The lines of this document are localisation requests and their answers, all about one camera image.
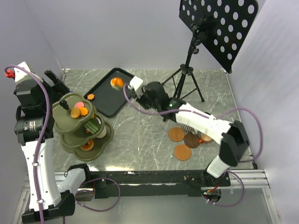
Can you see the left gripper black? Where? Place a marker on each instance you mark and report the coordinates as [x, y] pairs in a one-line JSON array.
[[57, 90]]

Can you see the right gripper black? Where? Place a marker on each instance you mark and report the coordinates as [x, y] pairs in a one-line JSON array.
[[144, 94]]

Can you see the orange donut back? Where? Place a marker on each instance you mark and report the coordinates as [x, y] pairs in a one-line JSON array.
[[117, 83]]

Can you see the orange donut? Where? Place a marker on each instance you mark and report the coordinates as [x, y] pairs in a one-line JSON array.
[[117, 83], [88, 146]]

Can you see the orange coaster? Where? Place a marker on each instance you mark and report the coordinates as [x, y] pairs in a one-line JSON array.
[[176, 134], [182, 152]]

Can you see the pink round cookie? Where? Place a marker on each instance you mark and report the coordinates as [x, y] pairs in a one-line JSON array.
[[79, 104]]

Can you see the black serving tray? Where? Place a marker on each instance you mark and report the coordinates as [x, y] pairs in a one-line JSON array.
[[107, 100]]

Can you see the striped ceramic cup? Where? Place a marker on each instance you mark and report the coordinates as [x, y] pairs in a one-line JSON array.
[[189, 129]]

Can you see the orange flower cookie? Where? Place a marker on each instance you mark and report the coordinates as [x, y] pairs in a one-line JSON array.
[[90, 96]]

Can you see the orange round cookie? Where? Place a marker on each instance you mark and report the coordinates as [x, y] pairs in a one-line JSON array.
[[75, 112]]

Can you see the orange star cookie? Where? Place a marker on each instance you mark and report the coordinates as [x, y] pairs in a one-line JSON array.
[[83, 111]]

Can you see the dark brown coaster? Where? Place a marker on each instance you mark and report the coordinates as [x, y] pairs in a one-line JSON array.
[[192, 140]]

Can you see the orange coaster front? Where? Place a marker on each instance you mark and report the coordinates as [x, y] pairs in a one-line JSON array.
[[182, 152]]

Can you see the white cream donut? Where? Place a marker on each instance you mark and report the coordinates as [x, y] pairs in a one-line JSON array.
[[103, 133]]

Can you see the green layered cake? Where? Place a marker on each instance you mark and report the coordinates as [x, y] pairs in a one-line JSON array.
[[91, 127]]

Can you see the orange donut front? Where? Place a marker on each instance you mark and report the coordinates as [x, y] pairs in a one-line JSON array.
[[88, 146]]

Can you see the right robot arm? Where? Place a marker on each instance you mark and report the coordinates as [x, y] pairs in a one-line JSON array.
[[231, 136]]

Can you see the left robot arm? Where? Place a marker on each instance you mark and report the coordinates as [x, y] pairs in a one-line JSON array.
[[34, 130]]

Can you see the small copper cup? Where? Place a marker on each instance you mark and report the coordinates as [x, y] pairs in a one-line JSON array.
[[203, 138]]

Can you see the green three-tier serving stand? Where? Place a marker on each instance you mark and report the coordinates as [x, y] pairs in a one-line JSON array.
[[72, 132]]

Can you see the black music stand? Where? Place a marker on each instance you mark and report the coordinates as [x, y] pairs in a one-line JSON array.
[[221, 26]]

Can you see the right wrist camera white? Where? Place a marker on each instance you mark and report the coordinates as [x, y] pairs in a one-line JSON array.
[[136, 85]]

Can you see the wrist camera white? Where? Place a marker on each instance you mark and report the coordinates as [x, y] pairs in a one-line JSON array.
[[24, 73], [136, 85]]

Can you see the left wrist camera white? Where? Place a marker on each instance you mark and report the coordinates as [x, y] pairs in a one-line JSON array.
[[24, 73]]

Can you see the black base frame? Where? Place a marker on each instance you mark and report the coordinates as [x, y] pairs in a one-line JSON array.
[[150, 183]]

